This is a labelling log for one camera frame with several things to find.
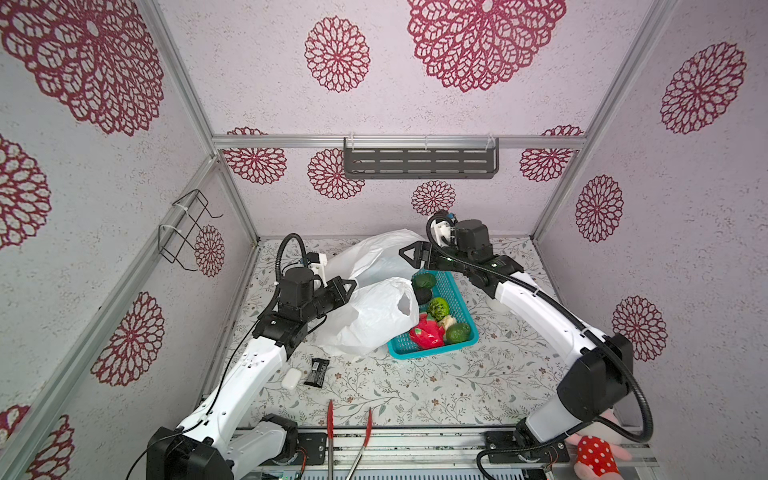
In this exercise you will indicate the dark grey wall shelf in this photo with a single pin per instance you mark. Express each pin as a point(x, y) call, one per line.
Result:
point(419, 163)

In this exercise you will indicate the dark purple fruit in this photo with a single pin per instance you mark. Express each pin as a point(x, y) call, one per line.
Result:
point(423, 295)

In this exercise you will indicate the white earbuds case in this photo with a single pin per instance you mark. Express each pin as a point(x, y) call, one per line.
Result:
point(291, 379)

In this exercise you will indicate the black snack packet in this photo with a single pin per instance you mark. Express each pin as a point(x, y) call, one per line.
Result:
point(316, 375)

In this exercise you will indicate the red dragon fruit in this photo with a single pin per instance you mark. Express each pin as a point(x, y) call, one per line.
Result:
point(427, 334)

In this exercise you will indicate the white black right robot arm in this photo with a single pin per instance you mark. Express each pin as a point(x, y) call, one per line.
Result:
point(599, 366)

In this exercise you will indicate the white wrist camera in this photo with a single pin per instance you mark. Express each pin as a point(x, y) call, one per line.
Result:
point(442, 233)
point(317, 262)

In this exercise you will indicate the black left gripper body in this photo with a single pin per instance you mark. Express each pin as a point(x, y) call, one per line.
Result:
point(318, 308)

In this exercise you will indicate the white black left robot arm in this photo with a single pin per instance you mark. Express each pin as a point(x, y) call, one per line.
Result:
point(204, 445)

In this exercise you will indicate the white plastic bag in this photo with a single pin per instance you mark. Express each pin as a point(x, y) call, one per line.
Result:
point(383, 304)

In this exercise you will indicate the black wire wall rack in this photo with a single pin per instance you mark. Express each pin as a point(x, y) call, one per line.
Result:
point(193, 242)

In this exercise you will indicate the red handled tongs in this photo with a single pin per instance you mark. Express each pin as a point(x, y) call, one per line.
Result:
point(331, 449)

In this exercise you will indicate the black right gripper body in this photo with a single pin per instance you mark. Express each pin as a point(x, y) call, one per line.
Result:
point(455, 255)

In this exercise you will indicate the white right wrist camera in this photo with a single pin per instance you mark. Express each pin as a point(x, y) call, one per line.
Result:
point(442, 233)

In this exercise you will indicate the green custard apple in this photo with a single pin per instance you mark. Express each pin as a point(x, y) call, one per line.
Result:
point(438, 308)

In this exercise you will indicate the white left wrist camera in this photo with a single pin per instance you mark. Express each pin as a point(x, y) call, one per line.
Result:
point(317, 262)

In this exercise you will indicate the teal plastic basket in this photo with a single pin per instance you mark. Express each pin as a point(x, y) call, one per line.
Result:
point(402, 348)

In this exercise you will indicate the pink plush toy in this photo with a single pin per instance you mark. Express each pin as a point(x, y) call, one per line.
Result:
point(598, 448)

